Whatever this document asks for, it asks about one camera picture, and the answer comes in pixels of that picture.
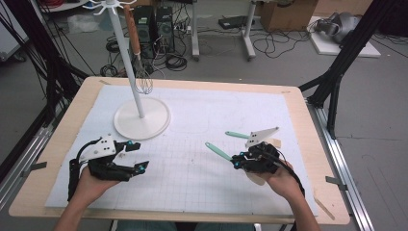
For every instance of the black metal frame stand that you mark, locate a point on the black metal frame stand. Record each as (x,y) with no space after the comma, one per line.
(54,80)
(349,48)

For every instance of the white foam mat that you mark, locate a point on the white foam mat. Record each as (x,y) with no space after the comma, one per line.
(192,186)

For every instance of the flat black box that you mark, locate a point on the flat black box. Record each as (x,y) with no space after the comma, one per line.
(234,21)

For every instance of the clear plastic bag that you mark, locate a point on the clear plastic bag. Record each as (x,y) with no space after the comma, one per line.
(80,24)

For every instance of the light wooden table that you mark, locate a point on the light wooden table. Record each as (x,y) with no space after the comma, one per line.
(32,195)

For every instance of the aluminium rail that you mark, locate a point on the aluminium rail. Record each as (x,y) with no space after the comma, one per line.
(29,150)
(343,166)

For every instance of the white rack stand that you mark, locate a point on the white rack stand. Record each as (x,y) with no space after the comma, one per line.
(142,123)

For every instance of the white round table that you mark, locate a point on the white round table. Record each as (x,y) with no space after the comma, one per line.
(69,7)

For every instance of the grey metal clamp bracket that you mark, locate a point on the grey metal clamp bracket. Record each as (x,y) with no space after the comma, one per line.
(37,166)
(335,182)

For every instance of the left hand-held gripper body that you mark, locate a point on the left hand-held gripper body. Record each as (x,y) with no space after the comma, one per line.
(102,149)

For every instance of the brown cardboard box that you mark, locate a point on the brown cardboard box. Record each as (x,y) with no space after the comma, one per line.
(285,16)

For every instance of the person's right hand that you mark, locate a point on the person's right hand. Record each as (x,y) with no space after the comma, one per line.
(285,183)

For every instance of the beige cardboard box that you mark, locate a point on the beige cardboard box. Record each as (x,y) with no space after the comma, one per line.
(343,6)

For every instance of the white desk frame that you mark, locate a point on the white desk frame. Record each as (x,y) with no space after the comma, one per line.
(195,32)

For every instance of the white cabinet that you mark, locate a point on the white cabinet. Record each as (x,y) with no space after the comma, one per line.
(8,41)

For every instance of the black computer tower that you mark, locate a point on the black computer tower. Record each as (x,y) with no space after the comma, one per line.
(165,30)
(146,32)

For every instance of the white floor board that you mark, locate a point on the white floor board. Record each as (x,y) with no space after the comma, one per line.
(327,46)

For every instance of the person's left hand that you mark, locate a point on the person's left hand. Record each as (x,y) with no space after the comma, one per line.
(88,191)

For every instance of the thin wooden stick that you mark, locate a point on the thin wooden stick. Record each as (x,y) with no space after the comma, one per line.
(324,208)

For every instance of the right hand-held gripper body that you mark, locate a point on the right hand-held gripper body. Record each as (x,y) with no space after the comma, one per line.
(263,160)

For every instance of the grey headset device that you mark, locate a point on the grey headset device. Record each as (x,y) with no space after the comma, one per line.
(343,25)

